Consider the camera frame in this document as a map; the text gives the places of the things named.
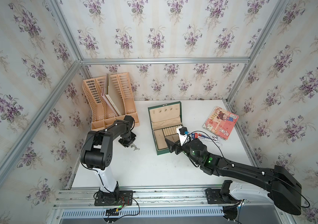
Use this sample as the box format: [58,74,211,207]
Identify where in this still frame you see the green jewelry box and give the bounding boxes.
[148,101,182,155]

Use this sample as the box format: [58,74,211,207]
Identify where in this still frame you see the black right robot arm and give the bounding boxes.
[165,137,302,216]

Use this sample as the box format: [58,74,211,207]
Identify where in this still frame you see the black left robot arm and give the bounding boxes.
[80,115,136,201]

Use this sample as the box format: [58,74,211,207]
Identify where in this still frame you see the peach plastic file organizer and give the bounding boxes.
[82,72,140,131]

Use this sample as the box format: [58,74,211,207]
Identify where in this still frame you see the white pen package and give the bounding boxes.
[190,132,221,143]

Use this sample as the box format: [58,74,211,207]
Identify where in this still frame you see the beige folder in organizer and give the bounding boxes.
[101,75,125,116]

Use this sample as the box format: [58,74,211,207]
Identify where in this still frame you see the pink cartoon spiral notebook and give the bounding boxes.
[203,106,239,140]

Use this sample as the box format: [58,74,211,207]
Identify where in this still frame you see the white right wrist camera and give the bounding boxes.
[176,126,189,146]

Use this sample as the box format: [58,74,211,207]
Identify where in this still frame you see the aluminium front rail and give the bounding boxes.
[53,186,271,209]

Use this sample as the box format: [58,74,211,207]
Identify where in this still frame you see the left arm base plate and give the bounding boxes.
[94,190,133,206]

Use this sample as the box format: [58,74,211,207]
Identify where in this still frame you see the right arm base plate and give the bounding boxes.
[205,188,240,204]

